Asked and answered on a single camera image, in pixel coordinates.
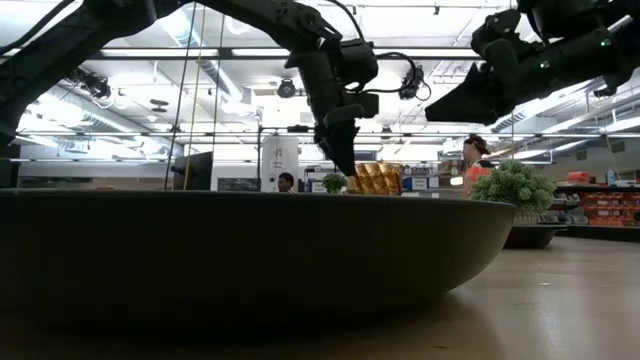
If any white cylindrical column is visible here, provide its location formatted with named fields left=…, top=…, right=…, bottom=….
left=260, top=135, right=300, bottom=193

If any black plastic tray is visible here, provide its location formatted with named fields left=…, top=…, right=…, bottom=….
left=502, top=223, right=640, bottom=250

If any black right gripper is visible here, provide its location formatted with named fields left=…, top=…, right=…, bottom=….
left=424, top=8, right=556, bottom=127

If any black camera with cable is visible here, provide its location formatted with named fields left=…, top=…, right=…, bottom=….
left=398, top=64, right=433, bottom=102

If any black aluminium rig frame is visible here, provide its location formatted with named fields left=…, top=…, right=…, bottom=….
left=84, top=47, right=482, bottom=62

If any yellow hanging cable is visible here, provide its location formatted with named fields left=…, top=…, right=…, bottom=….
left=182, top=4, right=208, bottom=191

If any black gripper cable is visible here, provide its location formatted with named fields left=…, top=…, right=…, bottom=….
left=362, top=50, right=420, bottom=96

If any standing person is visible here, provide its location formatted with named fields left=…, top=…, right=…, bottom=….
left=460, top=133, right=496, bottom=200

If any thin black hanging cable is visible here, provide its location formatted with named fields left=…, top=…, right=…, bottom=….
left=211, top=13, right=227, bottom=154

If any black round plate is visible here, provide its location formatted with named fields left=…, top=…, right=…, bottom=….
left=0, top=188, right=518, bottom=321

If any amber glass cup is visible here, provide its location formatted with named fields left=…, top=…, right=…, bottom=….
left=347, top=161, right=404, bottom=197

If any green artificial potted plant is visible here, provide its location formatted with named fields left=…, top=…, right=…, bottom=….
left=469, top=159, right=557, bottom=225

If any black computer monitor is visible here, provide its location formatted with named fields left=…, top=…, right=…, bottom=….
left=171, top=151, right=215, bottom=192

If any shelf with orange boxes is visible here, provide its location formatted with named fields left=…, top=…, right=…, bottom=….
left=552, top=169, right=640, bottom=229

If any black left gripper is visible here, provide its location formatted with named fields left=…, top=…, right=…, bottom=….
left=284, top=38, right=380, bottom=177

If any round black ceiling camera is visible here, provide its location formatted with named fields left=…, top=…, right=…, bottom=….
left=276, top=78, right=298, bottom=100

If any small green background plant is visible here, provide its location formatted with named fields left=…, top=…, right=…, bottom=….
left=321, top=172, right=348, bottom=195

